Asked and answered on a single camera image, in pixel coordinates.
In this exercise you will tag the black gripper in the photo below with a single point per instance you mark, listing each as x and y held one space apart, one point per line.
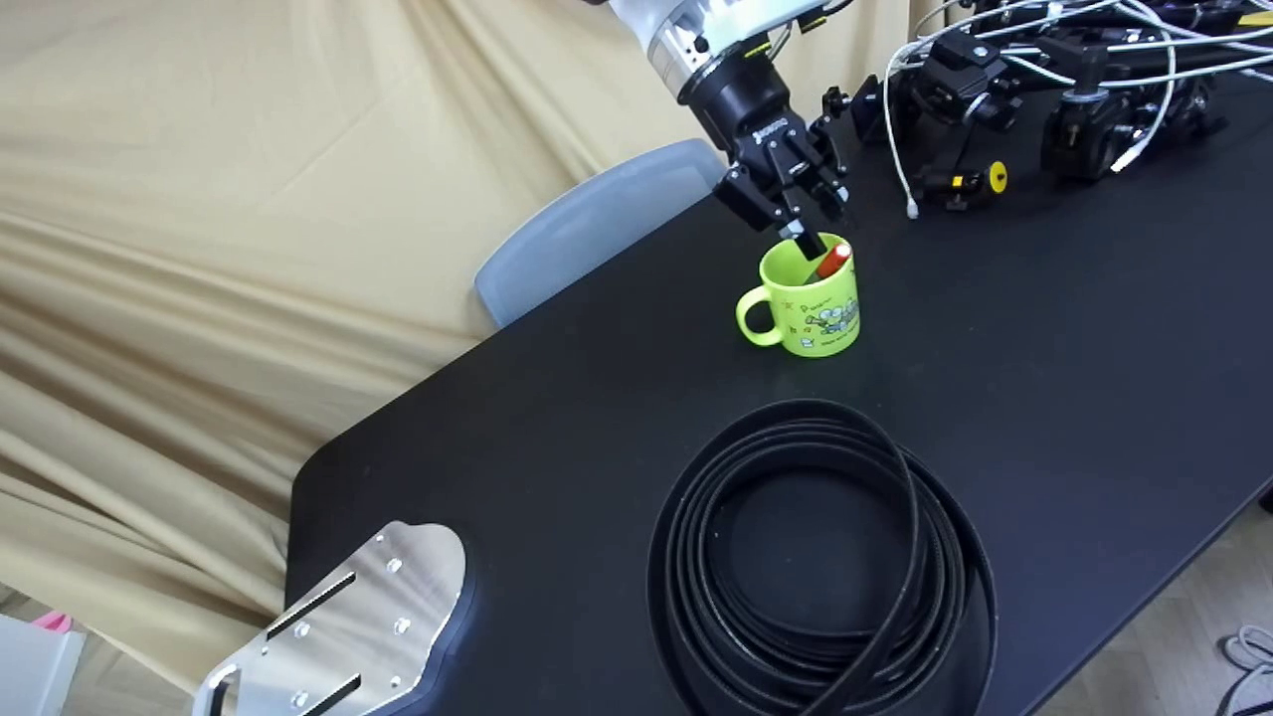
748 102

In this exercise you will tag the blue marker pen red cap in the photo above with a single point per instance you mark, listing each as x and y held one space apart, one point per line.
834 259

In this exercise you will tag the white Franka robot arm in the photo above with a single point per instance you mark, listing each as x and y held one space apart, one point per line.
679 24

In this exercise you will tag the green plastic mug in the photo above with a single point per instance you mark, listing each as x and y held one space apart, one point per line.
818 318

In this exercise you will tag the blue chair back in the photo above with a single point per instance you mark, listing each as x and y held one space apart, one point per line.
582 233

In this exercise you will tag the beige cloth backdrop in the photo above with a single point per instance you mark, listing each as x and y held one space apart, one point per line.
265 202

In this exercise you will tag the silver metal mounting plate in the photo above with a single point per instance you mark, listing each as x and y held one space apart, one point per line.
370 609

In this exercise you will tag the small pink object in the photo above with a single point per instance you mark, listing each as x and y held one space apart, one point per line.
56 622

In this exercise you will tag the white plastic box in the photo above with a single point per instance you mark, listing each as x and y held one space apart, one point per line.
32 671

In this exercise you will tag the black camera equipment pile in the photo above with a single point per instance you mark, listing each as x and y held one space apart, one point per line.
969 119

